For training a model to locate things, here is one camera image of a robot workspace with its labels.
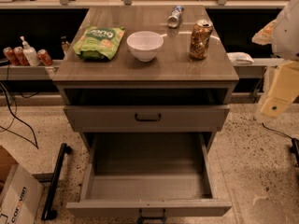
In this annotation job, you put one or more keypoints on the red can right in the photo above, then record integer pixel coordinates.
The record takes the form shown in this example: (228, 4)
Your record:
(45, 57)

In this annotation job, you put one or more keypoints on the white folded cloth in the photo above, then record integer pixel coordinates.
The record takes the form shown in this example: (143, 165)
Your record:
(240, 58)

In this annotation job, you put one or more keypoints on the black metal bar stand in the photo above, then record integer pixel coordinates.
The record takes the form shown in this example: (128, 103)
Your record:
(48, 213)

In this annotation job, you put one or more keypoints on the grey shelf right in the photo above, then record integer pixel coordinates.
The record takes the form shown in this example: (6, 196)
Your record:
(256, 69)

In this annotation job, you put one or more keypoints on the cardboard box with white label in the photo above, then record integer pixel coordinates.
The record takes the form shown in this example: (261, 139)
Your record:
(20, 192)

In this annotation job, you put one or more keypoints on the green chip bag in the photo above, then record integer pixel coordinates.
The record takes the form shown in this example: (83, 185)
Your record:
(99, 43)

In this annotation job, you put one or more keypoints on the grey drawer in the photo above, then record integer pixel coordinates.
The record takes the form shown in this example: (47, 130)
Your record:
(145, 118)
(148, 176)

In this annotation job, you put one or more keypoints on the red can far left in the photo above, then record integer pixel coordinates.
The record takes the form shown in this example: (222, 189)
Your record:
(10, 55)

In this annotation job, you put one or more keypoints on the lying blue silver can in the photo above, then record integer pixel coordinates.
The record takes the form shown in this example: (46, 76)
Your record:
(175, 16)

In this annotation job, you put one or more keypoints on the grey top drawer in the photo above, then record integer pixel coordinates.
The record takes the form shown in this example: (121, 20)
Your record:
(145, 118)

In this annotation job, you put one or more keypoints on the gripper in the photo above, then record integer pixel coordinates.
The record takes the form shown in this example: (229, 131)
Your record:
(287, 36)

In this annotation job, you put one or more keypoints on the white bowl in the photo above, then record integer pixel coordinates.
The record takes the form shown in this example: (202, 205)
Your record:
(144, 45)

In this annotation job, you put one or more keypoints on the grey cabinet frame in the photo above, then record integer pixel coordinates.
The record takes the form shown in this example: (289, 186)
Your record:
(171, 78)

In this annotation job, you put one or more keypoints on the grey shelf left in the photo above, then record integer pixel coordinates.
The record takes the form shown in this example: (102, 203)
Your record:
(41, 72)

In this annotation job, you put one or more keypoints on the gold soda can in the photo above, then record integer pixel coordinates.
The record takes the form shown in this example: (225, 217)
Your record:
(201, 33)

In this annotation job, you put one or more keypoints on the white soap dispenser bottle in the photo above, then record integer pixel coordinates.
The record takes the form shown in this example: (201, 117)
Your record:
(30, 53)

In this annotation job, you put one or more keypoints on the small dark bottle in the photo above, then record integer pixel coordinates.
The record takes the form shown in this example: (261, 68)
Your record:
(65, 45)

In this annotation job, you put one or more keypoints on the red can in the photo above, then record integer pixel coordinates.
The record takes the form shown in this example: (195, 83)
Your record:
(10, 55)
(45, 57)
(18, 51)

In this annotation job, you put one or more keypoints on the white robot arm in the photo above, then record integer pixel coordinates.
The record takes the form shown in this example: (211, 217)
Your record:
(289, 12)

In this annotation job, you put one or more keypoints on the grey shelf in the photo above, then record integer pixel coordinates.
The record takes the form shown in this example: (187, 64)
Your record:
(41, 72)
(256, 69)

